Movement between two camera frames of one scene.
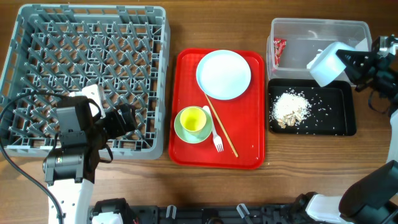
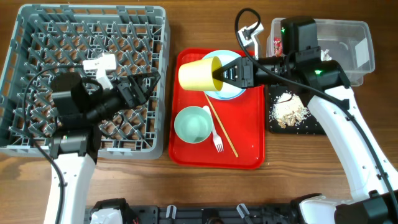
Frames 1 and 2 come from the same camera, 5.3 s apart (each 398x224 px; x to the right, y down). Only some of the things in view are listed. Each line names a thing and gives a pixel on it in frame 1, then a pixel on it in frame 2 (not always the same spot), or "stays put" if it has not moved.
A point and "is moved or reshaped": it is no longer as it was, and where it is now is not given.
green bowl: x=189 y=137 stays put
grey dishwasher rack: x=52 y=50 stays put
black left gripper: x=120 y=129 → x=140 y=96
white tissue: x=309 y=65 is moved or reshaped
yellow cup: x=193 y=120 → x=198 y=74
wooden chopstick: x=221 y=124 stays put
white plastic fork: x=217 y=139 stays put
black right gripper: x=372 y=69 → x=247 y=76
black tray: x=303 y=107 stays put
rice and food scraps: x=290 y=107 stays put
